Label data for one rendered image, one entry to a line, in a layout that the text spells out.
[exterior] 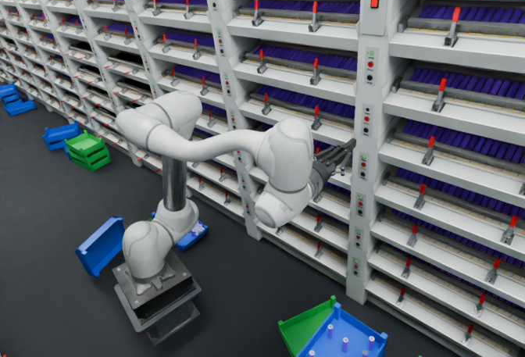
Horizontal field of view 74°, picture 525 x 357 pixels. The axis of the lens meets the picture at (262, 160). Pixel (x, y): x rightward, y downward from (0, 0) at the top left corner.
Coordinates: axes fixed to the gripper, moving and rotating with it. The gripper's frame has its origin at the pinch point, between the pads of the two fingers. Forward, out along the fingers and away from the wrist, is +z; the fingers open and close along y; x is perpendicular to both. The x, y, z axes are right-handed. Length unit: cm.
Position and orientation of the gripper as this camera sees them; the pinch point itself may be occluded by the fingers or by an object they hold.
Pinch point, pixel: (348, 147)
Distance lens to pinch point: 115.7
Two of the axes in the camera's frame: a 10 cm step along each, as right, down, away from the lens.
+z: 6.7, -4.6, 5.8
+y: 7.3, 3.2, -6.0
